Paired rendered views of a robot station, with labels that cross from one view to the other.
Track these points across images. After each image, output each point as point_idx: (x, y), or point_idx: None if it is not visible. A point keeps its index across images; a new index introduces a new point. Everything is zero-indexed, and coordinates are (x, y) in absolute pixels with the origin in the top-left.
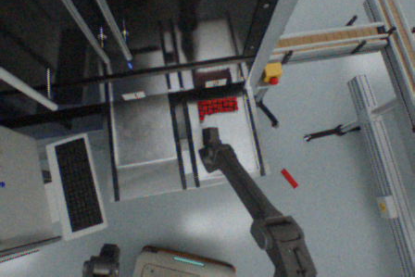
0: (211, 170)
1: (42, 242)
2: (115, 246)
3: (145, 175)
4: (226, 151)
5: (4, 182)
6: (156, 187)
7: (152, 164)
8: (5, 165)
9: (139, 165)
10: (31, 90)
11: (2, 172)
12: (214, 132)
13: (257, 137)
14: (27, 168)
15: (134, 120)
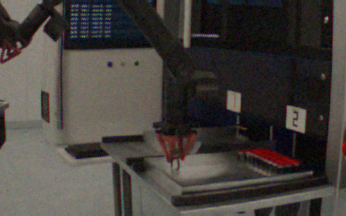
0: (157, 123)
1: (60, 86)
2: (66, 23)
3: (139, 150)
4: (180, 42)
5: (111, 64)
6: (124, 154)
7: (155, 152)
8: (126, 72)
9: (151, 147)
10: (189, 1)
11: (119, 66)
12: (209, 74)
13: (247, 198)
14: (127, 109)
15: (209, 143)
